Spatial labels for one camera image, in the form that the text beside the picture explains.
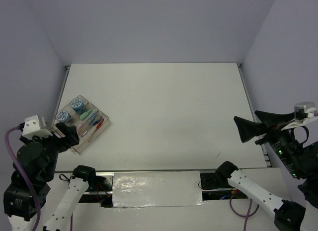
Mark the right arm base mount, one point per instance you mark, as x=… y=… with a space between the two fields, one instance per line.
x=213 y=189

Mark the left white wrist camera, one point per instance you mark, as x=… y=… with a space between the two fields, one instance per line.
x=35 y=126

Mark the clear brown three-compartment organizer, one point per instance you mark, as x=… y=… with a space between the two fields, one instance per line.
x=75 y=119

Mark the blue translucent eraser case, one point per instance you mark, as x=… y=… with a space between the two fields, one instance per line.
x=92 y=118

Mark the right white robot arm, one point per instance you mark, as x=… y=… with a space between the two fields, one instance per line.
x=302 y=163

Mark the white base cover plate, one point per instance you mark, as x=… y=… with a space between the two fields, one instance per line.
x=156 y=189

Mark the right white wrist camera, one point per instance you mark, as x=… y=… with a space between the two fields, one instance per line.
x=304 y=113

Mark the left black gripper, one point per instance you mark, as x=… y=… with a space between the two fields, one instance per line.
x=71 y=136

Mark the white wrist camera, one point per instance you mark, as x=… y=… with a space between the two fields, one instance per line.
x=304 y=113
x=35 y=126

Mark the red pen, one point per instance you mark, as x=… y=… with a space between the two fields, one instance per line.
x=98 y=125

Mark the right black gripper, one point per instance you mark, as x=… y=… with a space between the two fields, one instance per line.
x=270 y=123

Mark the blue pen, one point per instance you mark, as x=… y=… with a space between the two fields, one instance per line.
x=90 y=127

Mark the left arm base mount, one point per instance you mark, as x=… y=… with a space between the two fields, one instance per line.
x=101 y=193

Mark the blue slime jar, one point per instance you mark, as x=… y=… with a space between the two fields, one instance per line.
x=63 y=116
x=77 y=104

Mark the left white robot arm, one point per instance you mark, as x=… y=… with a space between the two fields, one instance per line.
x=35 y=163

